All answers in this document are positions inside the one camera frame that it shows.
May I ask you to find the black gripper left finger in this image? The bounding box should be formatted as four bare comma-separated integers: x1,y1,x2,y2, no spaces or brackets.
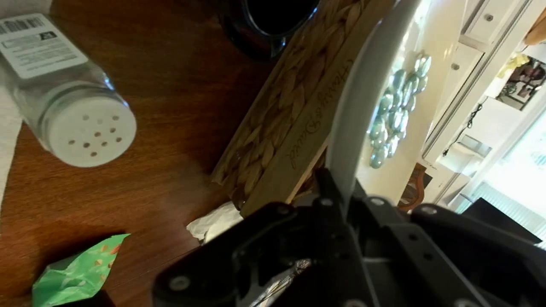
312,170,346,226

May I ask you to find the white plate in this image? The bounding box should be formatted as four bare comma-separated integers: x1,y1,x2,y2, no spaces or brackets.
324,0,424,210

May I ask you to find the black cup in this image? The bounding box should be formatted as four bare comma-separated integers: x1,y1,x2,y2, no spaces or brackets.
218,0,322,60

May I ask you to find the white sideboard cabinet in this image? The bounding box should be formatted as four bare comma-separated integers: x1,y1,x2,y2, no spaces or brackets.
421,0,546,190

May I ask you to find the clear spice shaker bottle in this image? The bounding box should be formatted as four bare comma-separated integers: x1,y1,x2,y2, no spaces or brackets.
0,14,136,168

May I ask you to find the white paper sheet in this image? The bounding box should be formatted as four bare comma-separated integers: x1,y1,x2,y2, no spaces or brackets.
0,88,22,209

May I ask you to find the green crumpled wrapper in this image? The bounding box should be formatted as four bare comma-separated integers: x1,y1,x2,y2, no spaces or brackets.
30,234,128,307

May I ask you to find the white crumpled cloth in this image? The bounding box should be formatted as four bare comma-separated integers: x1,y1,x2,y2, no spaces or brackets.
186,202,242,245

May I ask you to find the wicker wooden basket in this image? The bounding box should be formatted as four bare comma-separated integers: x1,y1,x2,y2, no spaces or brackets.
211,0,401,216

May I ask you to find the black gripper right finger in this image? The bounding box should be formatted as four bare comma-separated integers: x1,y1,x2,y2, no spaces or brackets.
353,185,433,268

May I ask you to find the glass beads pile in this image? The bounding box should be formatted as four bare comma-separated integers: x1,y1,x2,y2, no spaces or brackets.
366,54,433,170

